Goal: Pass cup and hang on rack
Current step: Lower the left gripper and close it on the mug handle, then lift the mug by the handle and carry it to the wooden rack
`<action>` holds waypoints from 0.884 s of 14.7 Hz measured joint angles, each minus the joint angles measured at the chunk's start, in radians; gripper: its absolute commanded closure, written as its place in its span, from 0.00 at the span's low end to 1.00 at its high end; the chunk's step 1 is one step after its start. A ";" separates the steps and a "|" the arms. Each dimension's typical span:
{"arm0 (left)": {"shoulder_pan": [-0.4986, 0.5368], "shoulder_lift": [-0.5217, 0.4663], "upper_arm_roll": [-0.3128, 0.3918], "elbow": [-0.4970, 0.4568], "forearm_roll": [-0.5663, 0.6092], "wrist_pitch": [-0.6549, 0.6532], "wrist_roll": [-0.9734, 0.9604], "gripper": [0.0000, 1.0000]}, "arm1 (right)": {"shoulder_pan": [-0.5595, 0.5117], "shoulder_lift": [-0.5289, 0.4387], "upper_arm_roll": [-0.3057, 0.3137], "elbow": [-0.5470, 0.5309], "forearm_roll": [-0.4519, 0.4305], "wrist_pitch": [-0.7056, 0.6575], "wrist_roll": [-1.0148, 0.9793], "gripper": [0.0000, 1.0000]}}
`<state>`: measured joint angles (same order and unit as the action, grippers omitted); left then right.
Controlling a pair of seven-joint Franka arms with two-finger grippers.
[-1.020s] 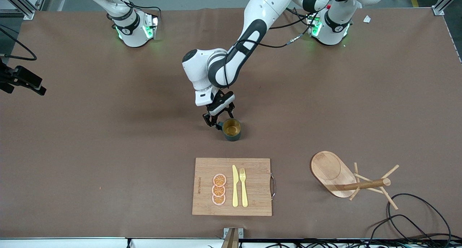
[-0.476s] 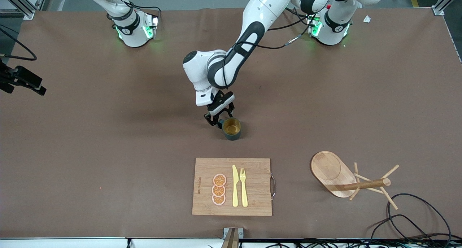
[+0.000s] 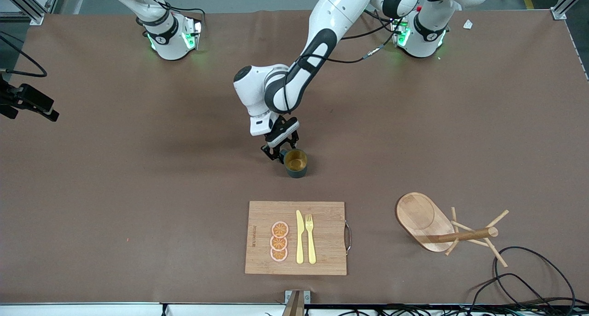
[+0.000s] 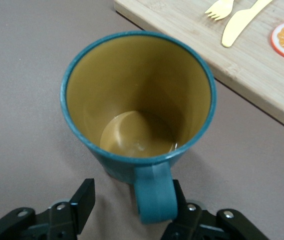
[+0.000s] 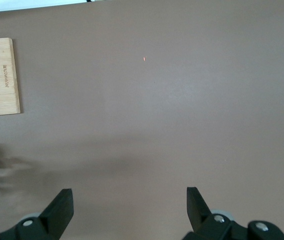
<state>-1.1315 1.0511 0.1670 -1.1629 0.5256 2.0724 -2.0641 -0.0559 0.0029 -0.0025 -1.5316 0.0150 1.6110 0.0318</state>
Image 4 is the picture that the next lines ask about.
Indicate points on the yellow plastic knife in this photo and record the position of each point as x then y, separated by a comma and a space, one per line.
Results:
234, 27

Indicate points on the teal cup with yellow inside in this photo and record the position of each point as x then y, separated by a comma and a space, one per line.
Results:
136, 87

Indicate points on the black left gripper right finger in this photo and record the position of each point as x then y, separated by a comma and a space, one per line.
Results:
202, 227

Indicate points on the yellow plastic fork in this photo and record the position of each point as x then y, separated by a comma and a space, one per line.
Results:
220, 10

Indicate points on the wooden cutting board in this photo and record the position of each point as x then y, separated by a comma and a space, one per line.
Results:
257, 75

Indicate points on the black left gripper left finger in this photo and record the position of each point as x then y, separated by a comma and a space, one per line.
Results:
56, 222

